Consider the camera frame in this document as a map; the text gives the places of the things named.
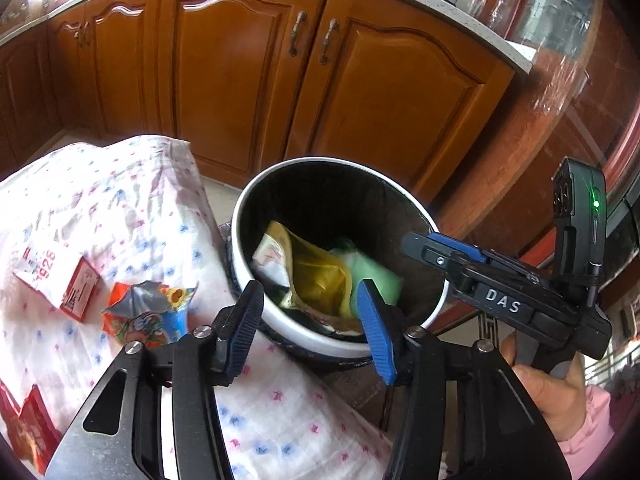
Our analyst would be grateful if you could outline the person's right forearm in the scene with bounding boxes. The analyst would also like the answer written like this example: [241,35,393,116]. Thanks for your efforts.
[555,385,626,480]

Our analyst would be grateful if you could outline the person's right hand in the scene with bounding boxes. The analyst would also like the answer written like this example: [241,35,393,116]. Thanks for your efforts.
[500,332,586,443]

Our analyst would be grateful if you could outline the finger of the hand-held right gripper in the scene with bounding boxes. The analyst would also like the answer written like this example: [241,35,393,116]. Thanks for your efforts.
[400,231,472,287]
[427,231,490,264]

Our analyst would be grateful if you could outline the black white-rimmed trash bin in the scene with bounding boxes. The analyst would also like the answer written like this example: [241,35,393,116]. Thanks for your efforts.
[227,157,451,361]

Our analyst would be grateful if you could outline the red and white carton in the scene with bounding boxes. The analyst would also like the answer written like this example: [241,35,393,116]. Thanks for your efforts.
[14,247,103,322]

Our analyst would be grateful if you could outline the white floral tablecloth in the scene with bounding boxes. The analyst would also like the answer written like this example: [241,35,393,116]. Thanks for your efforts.
[0,135,396,480]

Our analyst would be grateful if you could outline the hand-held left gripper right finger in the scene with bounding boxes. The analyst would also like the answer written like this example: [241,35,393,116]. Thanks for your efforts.
[356,279,573,480]

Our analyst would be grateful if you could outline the red snack wrapper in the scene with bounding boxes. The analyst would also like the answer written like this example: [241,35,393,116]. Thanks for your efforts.
[0,380,63,466]

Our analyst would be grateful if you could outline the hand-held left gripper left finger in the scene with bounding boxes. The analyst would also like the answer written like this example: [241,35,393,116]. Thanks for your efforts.
[45,280,266,480]

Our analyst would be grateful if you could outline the pale green plastic bag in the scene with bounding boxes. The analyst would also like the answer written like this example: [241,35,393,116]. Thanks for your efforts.
[330,240,403,311]

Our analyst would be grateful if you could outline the yellow snack wrapper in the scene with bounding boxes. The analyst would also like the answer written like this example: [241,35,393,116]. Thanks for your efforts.
[252,221,353,333]

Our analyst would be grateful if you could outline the crumpled colourful foil wrapper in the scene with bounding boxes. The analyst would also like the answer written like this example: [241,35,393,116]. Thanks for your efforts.
[102,280,198,348]

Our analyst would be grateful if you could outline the wooden lower cabinets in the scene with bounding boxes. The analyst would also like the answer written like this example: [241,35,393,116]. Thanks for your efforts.
[0,0,516,191]

